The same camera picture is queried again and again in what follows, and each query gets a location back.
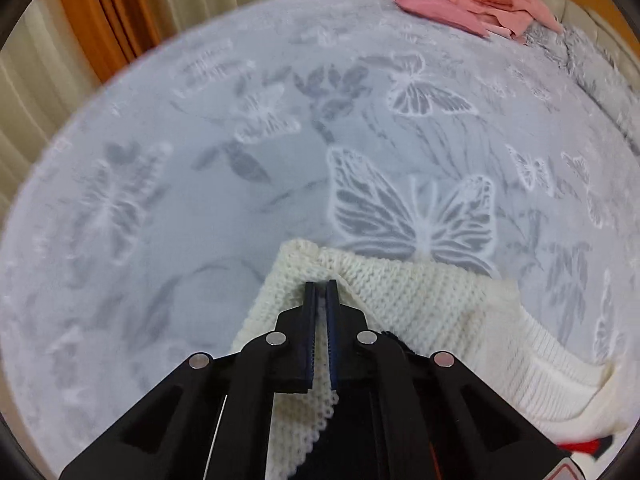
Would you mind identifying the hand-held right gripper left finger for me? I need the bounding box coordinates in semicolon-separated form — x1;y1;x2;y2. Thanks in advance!
59;281;318;480

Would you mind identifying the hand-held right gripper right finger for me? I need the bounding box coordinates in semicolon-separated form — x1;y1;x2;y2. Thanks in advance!
326;280;574;480

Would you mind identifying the white knitted sweater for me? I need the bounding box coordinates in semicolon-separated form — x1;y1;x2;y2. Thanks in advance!
230;239;629;480

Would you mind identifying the grey butterfly print blanket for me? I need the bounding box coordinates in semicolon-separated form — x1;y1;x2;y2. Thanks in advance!
0;0;640;480

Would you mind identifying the orange curtain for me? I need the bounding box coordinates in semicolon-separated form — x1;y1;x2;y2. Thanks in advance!
54;0;162;85

